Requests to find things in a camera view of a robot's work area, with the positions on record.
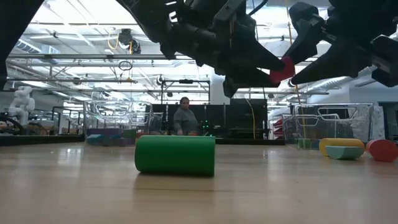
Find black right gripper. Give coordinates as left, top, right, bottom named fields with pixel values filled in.
left=282, top=2, right=398, bottom=88

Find small green block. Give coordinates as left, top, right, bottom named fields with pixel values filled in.
left=297, top=138, right=312, bottom=150

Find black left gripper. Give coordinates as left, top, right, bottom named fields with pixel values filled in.
left=198, top=12, right=285, bottom=99

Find black panel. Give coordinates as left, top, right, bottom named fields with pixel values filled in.
left=229, top=98, right=269, bottom=140

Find clear plastic bin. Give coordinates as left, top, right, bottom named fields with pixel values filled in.
left=282, top=103, right=375, bottom=151
left=82, top=100, right=154, bottom=147

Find yellow hanging cord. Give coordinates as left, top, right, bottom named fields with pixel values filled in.
left=294, top=84, right=307, bottom=139

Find black overhead rig frame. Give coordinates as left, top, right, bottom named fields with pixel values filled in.
left=160, top=79, right=211, bottom=105

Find person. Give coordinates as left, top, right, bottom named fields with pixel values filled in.
left=173, top=96, right=200, bottom=136

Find black partition wall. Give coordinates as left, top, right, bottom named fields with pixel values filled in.
left=151, top=104, right=231, bottom=138

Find red stacked bins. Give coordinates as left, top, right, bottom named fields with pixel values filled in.
left=274, top=119, right=284, bottom=140

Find long ceiling light rail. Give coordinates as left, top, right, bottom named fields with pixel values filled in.
left=0, top=53, right=398, bottom=63

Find white robot figure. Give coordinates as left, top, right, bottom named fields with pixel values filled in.
left=8, top=86, right=36, bottom=126

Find red cylinder block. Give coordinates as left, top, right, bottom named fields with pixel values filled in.
left=365, top=139, right=398, bottom=163

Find black ceiling cable reel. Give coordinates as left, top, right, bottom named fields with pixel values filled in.
left=118, top=28, right=141, bottom=54

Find red rectangular block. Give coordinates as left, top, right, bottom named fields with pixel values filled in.
left=269, top=55, right=296, bottom=84

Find silver ventilation duct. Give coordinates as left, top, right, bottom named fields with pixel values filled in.
left=306, top=77, right=374, bottom=93

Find yellow cylinder block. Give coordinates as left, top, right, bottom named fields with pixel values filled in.
left=319, top=138, right=366, bottom=157

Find white column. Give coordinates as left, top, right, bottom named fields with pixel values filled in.
left=210, top=73, right=234, bottom=105

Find teal half-cylinder block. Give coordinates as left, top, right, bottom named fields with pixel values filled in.
left=325, top=146, right=364, bottom=161

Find green cylinder block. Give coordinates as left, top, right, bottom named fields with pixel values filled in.
left=134, top=135, right=216, bottom=177

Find dark blue long block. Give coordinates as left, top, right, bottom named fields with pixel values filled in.
left=86, top=128, right=124, bottom=138

